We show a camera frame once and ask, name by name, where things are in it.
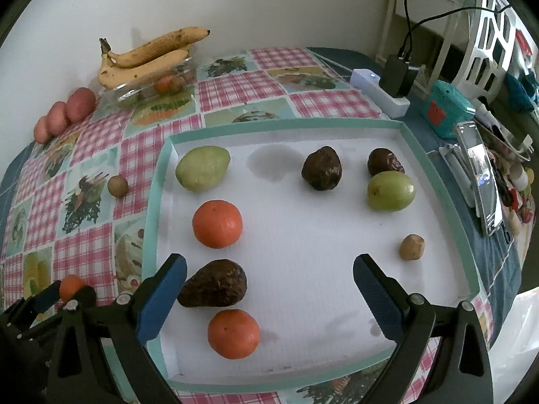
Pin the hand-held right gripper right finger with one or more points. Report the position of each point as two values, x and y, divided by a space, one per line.
377 298

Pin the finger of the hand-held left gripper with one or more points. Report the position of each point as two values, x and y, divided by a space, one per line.
46 296
87 296

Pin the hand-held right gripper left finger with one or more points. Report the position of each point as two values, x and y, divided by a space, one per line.
164 294

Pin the small orange tangerine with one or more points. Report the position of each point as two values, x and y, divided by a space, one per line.
71 286

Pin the dark brown avocado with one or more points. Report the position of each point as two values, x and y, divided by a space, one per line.
214 284

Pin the white tray with teal rim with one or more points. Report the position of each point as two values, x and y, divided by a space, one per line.
303 261

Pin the large orange tangerine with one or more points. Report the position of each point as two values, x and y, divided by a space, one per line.
217 224

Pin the round green fruit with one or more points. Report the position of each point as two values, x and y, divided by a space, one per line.
390 191

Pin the green mango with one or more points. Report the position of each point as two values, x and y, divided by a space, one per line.
202 168

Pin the brown longan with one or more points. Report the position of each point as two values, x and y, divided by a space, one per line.
117 186
412 247

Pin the small dark avocado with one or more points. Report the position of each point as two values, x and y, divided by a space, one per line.
385 160

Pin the white phone stand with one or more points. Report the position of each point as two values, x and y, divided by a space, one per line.
452 164

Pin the smartphone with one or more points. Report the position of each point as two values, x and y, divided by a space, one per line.
484 185

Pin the red potato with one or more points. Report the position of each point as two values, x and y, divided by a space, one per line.
82 103
57 120
41 130

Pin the small white bottle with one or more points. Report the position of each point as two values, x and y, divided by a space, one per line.
518 176

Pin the teal box with red mark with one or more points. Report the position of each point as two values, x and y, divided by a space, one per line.
448 107

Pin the clear plastic container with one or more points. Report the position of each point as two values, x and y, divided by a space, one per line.
130 92

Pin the small orange-red fruit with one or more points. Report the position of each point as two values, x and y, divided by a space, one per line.
164 85

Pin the white power strip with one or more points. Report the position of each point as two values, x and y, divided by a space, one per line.
366 79

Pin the black charger adapter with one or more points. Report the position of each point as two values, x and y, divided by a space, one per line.
398 76

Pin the yellow banana bunch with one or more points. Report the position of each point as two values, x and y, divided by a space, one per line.
143 69

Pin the teal knitted cloth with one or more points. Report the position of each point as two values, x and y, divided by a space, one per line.
522 92

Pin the white lattice rack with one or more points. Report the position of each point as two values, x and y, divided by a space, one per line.
470 46

